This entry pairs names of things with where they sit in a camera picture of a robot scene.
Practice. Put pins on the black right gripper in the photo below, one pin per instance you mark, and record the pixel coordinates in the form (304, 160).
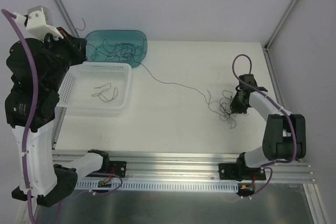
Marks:
(238, 100)

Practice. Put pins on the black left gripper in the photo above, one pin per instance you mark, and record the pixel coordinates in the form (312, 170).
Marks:
(77, 48)

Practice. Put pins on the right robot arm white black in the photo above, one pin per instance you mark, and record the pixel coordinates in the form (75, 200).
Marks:
(284, 139)

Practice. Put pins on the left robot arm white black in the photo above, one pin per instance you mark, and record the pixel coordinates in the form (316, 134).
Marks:
(38, 68)

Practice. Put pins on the white perforated plastic basket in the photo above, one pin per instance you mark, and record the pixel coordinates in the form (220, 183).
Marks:
(96, 86)

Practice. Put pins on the teal translucent plastic tub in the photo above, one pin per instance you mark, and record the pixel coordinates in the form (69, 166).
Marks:
(117, 46)

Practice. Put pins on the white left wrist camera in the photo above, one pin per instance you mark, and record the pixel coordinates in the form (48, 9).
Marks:
(38, 23)

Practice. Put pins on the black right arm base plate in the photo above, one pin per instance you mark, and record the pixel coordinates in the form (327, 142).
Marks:
(231, 171)

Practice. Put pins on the left aluminium frame post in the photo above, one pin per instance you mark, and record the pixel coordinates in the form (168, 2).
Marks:
(66, 17)

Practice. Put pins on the aluminium frame post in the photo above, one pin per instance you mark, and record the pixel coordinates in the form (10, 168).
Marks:
(66, 17)
(281, 23)

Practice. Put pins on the white slotted cable duct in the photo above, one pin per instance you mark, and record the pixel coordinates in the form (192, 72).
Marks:
(142, 185)

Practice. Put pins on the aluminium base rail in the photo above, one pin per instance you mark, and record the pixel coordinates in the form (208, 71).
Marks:
(200, 167)

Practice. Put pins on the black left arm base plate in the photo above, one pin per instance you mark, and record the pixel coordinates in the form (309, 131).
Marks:
(118, 168)

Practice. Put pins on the right aluminium frame post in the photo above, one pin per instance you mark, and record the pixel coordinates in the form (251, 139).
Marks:
(281, 23)

